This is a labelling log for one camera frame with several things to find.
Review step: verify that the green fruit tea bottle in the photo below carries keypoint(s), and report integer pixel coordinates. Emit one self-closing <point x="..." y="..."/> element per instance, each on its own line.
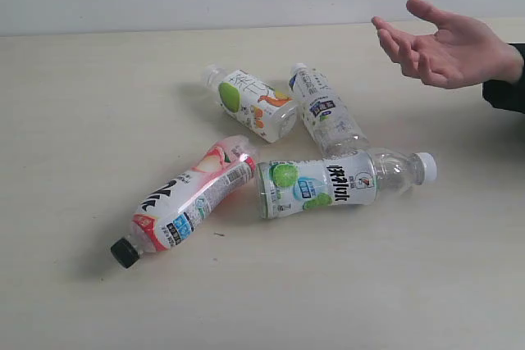
<point x="267" y="112"/>

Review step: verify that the lime label sports drink bottle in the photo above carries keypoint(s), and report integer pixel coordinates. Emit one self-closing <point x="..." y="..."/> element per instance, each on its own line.
<point x="359" y="178"/>

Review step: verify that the pink peach label bottle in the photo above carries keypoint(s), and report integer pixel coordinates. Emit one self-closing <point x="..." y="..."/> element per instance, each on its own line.
<point x="170" y="214"/>

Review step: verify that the bare open human hand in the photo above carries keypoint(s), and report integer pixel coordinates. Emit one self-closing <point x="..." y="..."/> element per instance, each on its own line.
<point x="462" y="52"/>

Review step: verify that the clear blue label bottle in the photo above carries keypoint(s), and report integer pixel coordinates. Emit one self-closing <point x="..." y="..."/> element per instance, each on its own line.
<point x="324" y="114"/>

